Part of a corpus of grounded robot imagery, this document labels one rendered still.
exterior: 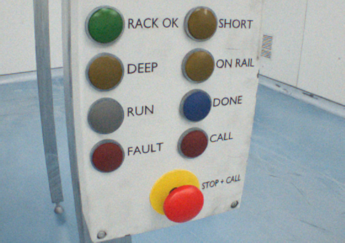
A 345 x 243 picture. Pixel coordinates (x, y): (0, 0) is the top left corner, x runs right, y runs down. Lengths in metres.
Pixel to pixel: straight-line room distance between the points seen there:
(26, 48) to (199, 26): 3.84
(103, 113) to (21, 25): 3.80
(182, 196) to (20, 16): 3.80
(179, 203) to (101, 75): 0.13
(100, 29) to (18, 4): 3.78
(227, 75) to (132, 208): 0.15
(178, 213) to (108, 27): 0.17
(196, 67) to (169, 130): 0.06
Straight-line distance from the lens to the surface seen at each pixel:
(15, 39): 4.06
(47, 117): 1.52
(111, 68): 0.26
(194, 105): 0.30
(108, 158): 0.29
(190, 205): 0.32
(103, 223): 0.33
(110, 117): 0.27
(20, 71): 4.13
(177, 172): 0.33
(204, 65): 0.29
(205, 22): 0.29
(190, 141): 0.31
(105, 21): 0.26
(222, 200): 0.38
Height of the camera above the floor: 1.06
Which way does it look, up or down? 21 degrees down
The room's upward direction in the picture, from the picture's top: 3 degrees clockwise
